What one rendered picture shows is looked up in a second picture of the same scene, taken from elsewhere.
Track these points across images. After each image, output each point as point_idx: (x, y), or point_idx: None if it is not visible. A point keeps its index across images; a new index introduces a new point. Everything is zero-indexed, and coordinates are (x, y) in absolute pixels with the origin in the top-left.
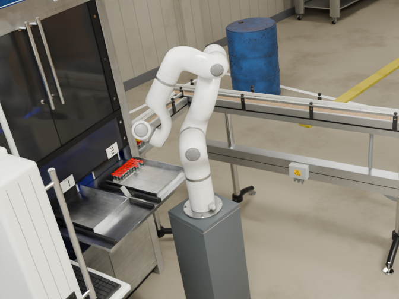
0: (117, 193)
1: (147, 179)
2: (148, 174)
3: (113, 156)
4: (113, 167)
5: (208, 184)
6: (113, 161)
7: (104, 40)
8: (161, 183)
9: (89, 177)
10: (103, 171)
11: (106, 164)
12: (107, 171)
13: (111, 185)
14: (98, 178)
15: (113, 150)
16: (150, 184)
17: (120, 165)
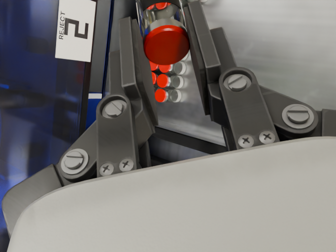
0: (193, 154)
1: (255, 56)
2: (245, 25)
3: (93, 36)
4: (115, 21)
5: None
6: (103, 3)
7: None
8: (327, 65)
9: (88, 107)
10: (103, 58)
11: (94, 34)
12: (113, 49)
13: (161, 133)
14: (108, 86)
15: (77, 25)
16: (282, 83)
17: (128, 4)
